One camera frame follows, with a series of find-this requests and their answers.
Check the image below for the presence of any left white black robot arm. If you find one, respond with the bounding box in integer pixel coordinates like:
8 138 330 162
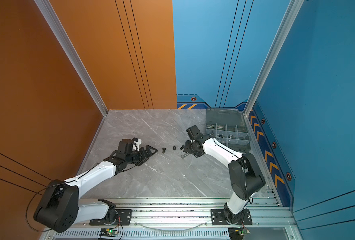
33 138 158 233

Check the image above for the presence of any left aluminium corner post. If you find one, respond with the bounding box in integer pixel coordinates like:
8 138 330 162
34 0 108 118

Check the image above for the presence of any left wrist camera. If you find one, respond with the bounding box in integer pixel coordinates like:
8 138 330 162
132 138 142 151

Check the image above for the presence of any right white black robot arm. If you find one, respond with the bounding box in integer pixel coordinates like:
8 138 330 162
183 125 266 226

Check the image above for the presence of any right aluminium corner post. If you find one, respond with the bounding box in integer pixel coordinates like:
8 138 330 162
243 0 304 117

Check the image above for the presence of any right green circuit board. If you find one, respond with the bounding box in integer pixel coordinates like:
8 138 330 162
228 228 250 240

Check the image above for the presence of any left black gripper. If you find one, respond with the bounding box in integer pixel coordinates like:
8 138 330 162
126 145 158 166

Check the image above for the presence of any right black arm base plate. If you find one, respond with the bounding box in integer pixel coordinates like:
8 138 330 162
210 209 253 226

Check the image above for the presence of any clear curved cable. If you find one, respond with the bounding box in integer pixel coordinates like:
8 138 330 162
132 220 209 232

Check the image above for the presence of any left green circuit board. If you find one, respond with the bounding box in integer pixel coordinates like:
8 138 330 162
99 228 119 238

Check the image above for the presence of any green circuit board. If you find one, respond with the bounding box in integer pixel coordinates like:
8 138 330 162
228 228 250 240
99 228 119 238

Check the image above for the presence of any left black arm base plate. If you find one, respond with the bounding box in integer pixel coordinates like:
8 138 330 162
89 209 132 226

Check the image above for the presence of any aluminium rail frame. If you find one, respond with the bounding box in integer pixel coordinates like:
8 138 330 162
39 196 304 240

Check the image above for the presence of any aluminium corner post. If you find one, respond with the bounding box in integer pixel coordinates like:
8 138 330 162
34 0 108 118
243 0 304 117

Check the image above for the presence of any grey compartment organizer box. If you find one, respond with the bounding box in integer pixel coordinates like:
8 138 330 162
205 109 250 153

